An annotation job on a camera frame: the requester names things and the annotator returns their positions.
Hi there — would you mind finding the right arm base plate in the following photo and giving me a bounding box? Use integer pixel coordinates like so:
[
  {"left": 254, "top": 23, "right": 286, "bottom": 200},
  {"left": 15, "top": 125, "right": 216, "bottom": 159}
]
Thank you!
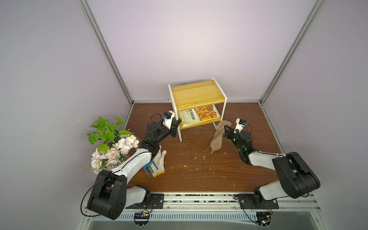
[{"left": 236, "top": 194, "right": 279, "bottom": 209}]

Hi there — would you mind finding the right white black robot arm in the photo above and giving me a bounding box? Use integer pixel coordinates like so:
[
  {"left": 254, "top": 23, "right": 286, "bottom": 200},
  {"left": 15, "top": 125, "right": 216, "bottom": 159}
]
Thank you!
[{"left": 224, "top": 126, "right": 321, "bottom": 206}]

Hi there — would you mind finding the small circuit board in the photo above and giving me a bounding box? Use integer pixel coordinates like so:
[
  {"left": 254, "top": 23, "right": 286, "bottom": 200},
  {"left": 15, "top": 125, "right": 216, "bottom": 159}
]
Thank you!
[
  {"left": 256, "top": 212, "right": 272, "bottom": 227},
  {"left": 133, "top": 212, "right": 150, "bottom": 227}
]

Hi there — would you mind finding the colourful China history picture book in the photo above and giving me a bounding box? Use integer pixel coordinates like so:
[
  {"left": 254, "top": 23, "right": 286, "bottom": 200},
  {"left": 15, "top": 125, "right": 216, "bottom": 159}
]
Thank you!
[{"left": 179, "top": 104, "right": 220, "bottom": 127}]

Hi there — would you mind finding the aluminium front rail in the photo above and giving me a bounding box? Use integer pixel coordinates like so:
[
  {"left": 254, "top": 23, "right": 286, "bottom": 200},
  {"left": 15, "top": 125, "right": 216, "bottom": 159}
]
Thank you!
[{"left": 85, "top": 192, "right": 320, "bottom": 213}]

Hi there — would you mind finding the white work glove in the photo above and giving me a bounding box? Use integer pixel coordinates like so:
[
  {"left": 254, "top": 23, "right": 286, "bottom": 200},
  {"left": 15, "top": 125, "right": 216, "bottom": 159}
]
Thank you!
[{"left": 152, "top": 146, "right": 167, "bottom": 177}]

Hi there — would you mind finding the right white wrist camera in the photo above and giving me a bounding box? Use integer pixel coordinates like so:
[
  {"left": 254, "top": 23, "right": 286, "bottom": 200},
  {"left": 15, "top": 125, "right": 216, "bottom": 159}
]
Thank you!
[{"left": 234, "top": 118, "right": 248, "bottom": 133}]

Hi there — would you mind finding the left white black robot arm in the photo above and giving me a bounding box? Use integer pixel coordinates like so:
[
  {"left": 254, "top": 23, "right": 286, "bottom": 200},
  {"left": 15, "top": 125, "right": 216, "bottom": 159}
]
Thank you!
[{"left": 87, "top": 117, "right": 182, "bottom": 220}]

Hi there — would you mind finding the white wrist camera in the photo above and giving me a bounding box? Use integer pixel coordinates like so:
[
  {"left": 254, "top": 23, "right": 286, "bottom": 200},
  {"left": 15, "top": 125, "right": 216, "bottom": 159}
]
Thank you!
[
  {"left": 234, "top": 118, "right": 248, "bottom": 133},
  {"left": 162, "top": 111, "right": 175, "bottom": 129}
]

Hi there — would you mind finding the artificial flower bouquet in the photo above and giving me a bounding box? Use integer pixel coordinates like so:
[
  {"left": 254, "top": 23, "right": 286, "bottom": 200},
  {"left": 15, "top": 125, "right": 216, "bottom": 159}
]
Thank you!
[{"left": 87, "top": 117, "right": 140, "bottom": 174}]

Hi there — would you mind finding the left small circuit board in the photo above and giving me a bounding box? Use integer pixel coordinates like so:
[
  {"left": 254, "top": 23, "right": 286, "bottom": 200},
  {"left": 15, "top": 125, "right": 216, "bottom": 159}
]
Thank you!
[{"left": 133, "top": 212, "right": 150, "bottom": 227}]

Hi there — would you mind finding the white wooden two-tier bookshelf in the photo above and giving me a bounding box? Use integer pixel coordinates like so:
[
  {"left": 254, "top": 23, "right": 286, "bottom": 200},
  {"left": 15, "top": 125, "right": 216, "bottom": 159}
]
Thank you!
[{"left": 168, "top": 77, "right": 228, "bottom": 128}]

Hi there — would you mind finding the brown striped cloth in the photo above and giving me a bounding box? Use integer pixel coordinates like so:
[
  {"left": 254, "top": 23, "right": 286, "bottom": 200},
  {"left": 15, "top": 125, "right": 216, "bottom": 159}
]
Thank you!
[{"left": 209, "top": 120, "right": 232, "bottom": 154}]

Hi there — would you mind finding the right small circuit board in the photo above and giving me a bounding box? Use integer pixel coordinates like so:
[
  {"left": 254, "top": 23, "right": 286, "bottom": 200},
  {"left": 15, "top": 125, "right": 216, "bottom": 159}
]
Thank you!
[{"left": 256, "top": 212, "right": 272, "bottom": 227}]

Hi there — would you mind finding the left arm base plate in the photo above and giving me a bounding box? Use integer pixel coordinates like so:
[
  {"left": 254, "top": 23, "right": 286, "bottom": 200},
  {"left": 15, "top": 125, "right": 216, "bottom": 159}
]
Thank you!
[{"left": 125, "top": 193, "right": 164, "bottom": 209}]

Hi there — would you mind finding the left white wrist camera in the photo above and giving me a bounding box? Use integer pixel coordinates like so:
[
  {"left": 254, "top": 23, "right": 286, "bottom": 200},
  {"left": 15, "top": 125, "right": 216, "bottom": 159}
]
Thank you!
[{"left": 162, "top": 111, "right": 175, "bottom": 129}]

